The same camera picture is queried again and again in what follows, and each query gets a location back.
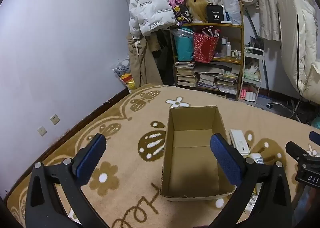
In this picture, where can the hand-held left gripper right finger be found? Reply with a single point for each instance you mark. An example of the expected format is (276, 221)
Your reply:
(226, 160)

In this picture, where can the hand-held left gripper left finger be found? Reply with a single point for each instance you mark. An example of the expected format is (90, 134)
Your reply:
(92, 158)

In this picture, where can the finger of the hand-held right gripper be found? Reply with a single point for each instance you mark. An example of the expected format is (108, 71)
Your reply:
(296, 149)
(315, 137)

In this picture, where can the white rectangular device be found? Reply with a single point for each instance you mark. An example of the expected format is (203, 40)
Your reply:
(238, 140)

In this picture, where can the white tube bottle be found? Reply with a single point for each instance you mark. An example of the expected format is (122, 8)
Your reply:
(257, 159)

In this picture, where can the cardboard box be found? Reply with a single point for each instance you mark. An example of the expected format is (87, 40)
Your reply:
(195, 163)

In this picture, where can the beige brown patterned blanket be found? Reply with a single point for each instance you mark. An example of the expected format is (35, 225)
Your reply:
(120, 123)

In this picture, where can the pink cylinders bundle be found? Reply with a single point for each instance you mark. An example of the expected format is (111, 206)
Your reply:
(243, 94)

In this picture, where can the white paper rolls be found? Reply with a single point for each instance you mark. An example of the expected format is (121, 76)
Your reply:
(251, 97)

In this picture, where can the pile of magazines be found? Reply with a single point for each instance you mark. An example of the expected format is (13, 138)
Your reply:
(217, 80)

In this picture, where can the pale green packets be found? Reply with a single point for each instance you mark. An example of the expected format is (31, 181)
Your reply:
(251, 75)

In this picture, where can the bag of plush toys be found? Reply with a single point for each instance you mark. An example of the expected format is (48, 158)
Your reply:
(123, 70)

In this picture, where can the white brown plush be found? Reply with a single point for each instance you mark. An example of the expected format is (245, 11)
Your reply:
(252, 65)

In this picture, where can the stack of old books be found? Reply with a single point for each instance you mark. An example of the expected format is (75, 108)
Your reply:
(186, 74)

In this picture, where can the cream office chair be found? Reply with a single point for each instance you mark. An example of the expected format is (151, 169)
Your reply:
(297, 43)

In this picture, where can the beige hanging coat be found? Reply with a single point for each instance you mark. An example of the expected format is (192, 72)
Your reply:
(142, 68)

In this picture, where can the white rolling cart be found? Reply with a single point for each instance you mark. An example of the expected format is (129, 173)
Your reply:
(253, 52)

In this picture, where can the white cosmetic bottle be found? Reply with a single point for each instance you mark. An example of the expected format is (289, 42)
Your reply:
(223, 48)
(228, 49)

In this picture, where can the red patterned bag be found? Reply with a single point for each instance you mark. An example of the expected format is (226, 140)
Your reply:
(205, 48)

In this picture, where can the teal bag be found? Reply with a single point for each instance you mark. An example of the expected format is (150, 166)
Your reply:
(183, 48)

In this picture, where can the dark hanging clothes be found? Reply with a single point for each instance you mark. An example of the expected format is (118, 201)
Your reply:
(162, 50)

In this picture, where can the wooden shelf unit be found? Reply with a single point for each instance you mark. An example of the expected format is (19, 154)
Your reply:
(212, 25)

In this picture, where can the black box white print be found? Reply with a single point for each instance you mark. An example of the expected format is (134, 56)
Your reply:
(215, 14)

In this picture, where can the clear plastic bag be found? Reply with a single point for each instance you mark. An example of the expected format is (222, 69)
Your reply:
(231, 6)

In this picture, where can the blonde wig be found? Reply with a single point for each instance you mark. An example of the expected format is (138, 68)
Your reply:
(197, 8)

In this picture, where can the colourful cartoon bag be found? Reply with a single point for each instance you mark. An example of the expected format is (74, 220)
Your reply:
(178, 8)

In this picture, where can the white puffer jacket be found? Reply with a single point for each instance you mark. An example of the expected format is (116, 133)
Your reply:
(147, 6)

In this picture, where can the white wall socket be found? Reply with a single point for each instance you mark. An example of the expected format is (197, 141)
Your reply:
(54, 119)
(42, 131)

